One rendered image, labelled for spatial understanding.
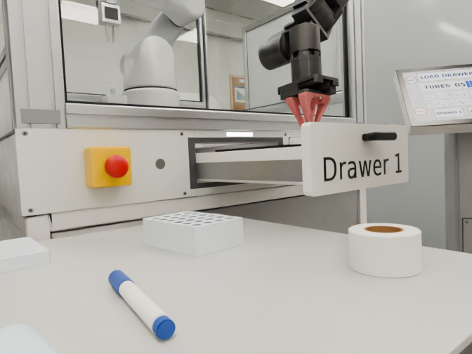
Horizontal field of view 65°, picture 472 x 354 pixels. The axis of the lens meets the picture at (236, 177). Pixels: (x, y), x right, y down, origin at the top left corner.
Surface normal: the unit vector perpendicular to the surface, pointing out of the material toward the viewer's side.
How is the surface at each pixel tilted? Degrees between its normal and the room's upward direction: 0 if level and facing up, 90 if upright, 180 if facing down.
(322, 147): 90
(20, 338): 0
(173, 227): 90
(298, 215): 90
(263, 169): 90
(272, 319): 0
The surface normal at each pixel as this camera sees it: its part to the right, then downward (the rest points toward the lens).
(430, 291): -0.04, -1.00
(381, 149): 0.62, 0.01
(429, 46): -0.78, 0.07
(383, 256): -0.40, 0.07
